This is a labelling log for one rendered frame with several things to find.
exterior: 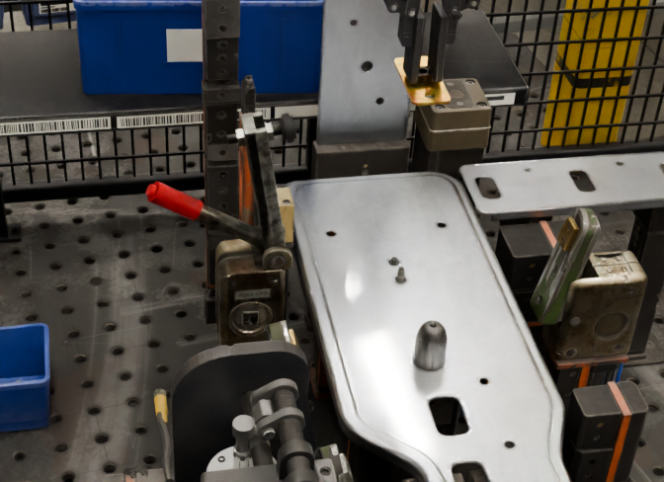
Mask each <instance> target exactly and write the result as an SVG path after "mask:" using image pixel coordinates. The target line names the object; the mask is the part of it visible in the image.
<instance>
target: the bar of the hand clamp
mask: <svg viewBox="0 0 664 482"><path fill-rule="evenodd" d="M240 120H241V125H242V128H238V129H235V132H236V133H232V134H228V135H227V140H228V144H229V145H230V144H235V143H238V146H239V147H240V146H245V148H246V153H247V159H248V164H249V170H250V176H251V181H252V187H253V192H254V198H255V204H256V208H257V214H258V220H259V225H260V229H261V231H262V237H263V242H264V248H265V251H266V250H267V249H269V248H271V247H275V246H285V247H287V246H286V240H285V234H284V229H283V223H282V217H281V210H280V204H279V198H278V192H277V186H276V180H275V174H274V167H273V161H272V155H271V149H270V143H269V141H271V140H275V138H274V136H277V135H283V139H284V141H287V143H293V140H294V139H296V134H295V128H294V123H293V119H292V116H289V114H283V115H282V117H281V118H280V124H279V125H274V126H272V124H271V123H270V122H269V123H264V117H263V113H262V112H257V113H252V114H251V113H248V114H243V115H241V116H240ZM265 251H264V252H265Z"/></svg>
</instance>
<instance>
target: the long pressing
mask: <svg viewBox="0 0 664 482"><path fill-rule="evenodd" d="M284 188H290V192H291V196H292V199H293V203H294V218H293V246H292V250H293V253H294V257H295V261H296V265H297V269H298V273H299V276H300V280H301V284H302V288H303V292H304V296H305V299H306V303H307V307H308V311H309V315H310V319H311V322H312V326H313V330H314V334H315V338H316V341H317V345H318V349H319V353H320V356H321V360H322V363H323V367H324V371H325V375H326V379H327V383H328V386H329V390H330V394H331V398H332V402H333V406H334V409H335V413H336V417H337V421H338V424H339V427H340V429H341V431H342V432H343V434H344V435H345V436H346V437H347V438H348V439H349V440H350V441H351V442H353V443H355V444H356V445H358V446H360V447H362V448H364V449H366V450H368V451H369V452H371V453H373V454H375V455H377V456H379V457H381V458H383V459H384V460H386V461H388V462H390V463H392V464H394V465H396V466H398V467H400V468H401V469H403V470H405V471H407V472H408V473H410V474H411V475H412V476H413V477H414V478H415V479H416V480H417V481H418V482H456V481H455V479H454V476H453V473H452V469H453V467H454V466H456V465H459V464H468V463H476V464H478V465H480V466H481V467H482V469H483V471H484V473H485V476H486V479H487V482H572V481H571V478H570V476H569V474H568V471H567V469H566V467H565V464H564V461H563V456H562V449H563V439H564V429H565V419H566V411H565V406H564V403H563V401H562V398H561V396H560V394H559V392H558V390H557V387H556V385H555V383H554V381H553V379H552V377H551V374H550V372H549V370H548V368H547V366H546V364H545V361H544V359H543V357H542V355H541V353H540V349H539V347H538V345H537V343H536V341H535V339H534V336H533V334H532V332H531V330H530V328H529V326H528V323H527V321H526V319H525V317H524V315H523V313H522V310H521V308H520V306H519V304H518V302H517V300H516V297H515V295H514V293H513V291H512V289H511V288H510V285H509V283H508V281H507V279H506V277H505V275H504V272H503V270H502V268H501V266H500V264H499V262H498V259H497V257H496V255H495V253H494V251H493V249H492V246H491V244H490V242H489V240H488V238H487V236H486V233H485V231H484V229H483V227H482V225H481V222H480V220H479V218H478V216H477V214H476V212H475V209H474V207H473V205H472V203H471V201H470V199H469V196H468V194H467V192H466V190H465V188H464V186H463V185H462V183H461V182H460V181H458V180H457V179H455V178H454V177H452V176H450V175H447V174H444V173H440V172H413V173H399V174H385V175H371V176H357V177H343V178H329V179H315V180H304V181H292V182H289V183H287V184H286V185H285V186H284ZM439 223H444V224H445V225H446V227H439V226H438V224H439ZM327 232H334V233H335V235H334V236H328V235H327ZM392 257H396V258H397V259H398V262H399V264H398V265H396V266H392V265H391V264H390V263H389V261H390V260H391V258H392ZM399 267H403V268H404V270H405V274H404V278H405V279H406V281H405V282H397V281H396V280H395V278H397V272H398V269H399ZM429 320H436V321H439V322H440V323H442V324H443V326H444V327H445V329H446V331H447V336H448V343H447V350H446V357H445V364H444V365H443V366H442V367H441V368H439V369H437V370H425V369H422V368H420V367H418V366H417V365H416V364H415V363H414V361H413V356H414V349H415V341H416V335H417V332H418V330H419V328H420V327H421V326H422V324H424V323H425V322H426V321H429ZM482 378H484V379H487V380H488V382H489V383H488V384H482V383H480V381H479V380H480V379H482ZM445 398H452V399H455V400H456V401H457V402H458V404H459V407H460V409H461V411H462V414H463V417H464V419H465V422H466V425H467V428H468V431H467V432H466V433H465V434H462V435H454V436H445V435H442V434H440V433H439V431H438V429H437V426H436V424H435V421H434V418H433V415H432V412H431V409H430V406H429V403H430V402H431V401H433V400H436V399H445ZM505 442H512V443H513V444H514V445H515V446H514V447H513V448H508V447H506V446H505V445H504V443H505Z"/></svg>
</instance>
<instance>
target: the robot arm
mask: <svg viewBox="0 0 664 482"><path fill-rule="evenodd" d="M383 2H384V4H385V6H386V8H387V10H388V12H390V13H396V12H397V13H399V14H400V16H399V25H398V33H397V36H398V39H399V41H400V43H401V45H402V46H405V52H404V60H403V70H404V72H405V74H406V77H407V79H408V81H409V83H410V84H413V83H418V76H419V68H420V61H421V53H422V46H423V38H424V31H425V24H426V17H425V15H424V14H423V12H422V10H421V8H420V2H421V0H383ZM442 3H443V5H442V4H441V2H435V3H433V9H432V20H431V31H430V41H429V52H428V63H427V66H430V68H431V70H432V73H433V80H434V82H442V81H443V72H444V62H445V52H446V44H454V42H455V40H456V35H457V20H459V19H460V18H461V17H462V12H461V11H462V10H465V9H467V8H469V9H475V8H477V7H478V6H479V3H480V0H442Z"/></svg>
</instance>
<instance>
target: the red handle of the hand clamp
mask: <svg viewBox="0 0 664 482"><path fill-rule="evenodd" d="M146 195H147V200H148V201H149V202H152V203H154V204H156V205H159V206H161V207H163V208H165V209H168V210H170V211H172V212H175V213H177V214H179V215H181V216H184V217H186V218H188V219H191V220H197V221H199V222H202V223H204V224H206V225H208V226H211V227H213V228H215V229H218V230H220V231H222V232H224V233H227V234H229V235H231V236H234V237H236V238H238V239H240V240H243V241H245V242H247V243H249V244H252V245H254V246H256V247H259V248H260V249H262V250H264V251H265V248H264V242H263V237H262V231H261V229H259V228H257V227H254V226H252V225H250V224H248V223H245V222H243V221H241V220H239V219H237V218H234V217H232V216H230V215H228V214H225V213H223V212H221V211H219V210H216V209H214V208H212V207H210V206H207V205H205V204H203V202H202V201H200V200H198V199H196V198H194V197H191V196H189V195H187V194H185V193H182V192H180V191H178V190H176V189H174V188H171V187H169V186H167V185H165V184H162V183H160V182H158V181H156V182H155V183H154V184H153V185H152V184H150V185H149V186H148V187H147V189H146Z"/></svg>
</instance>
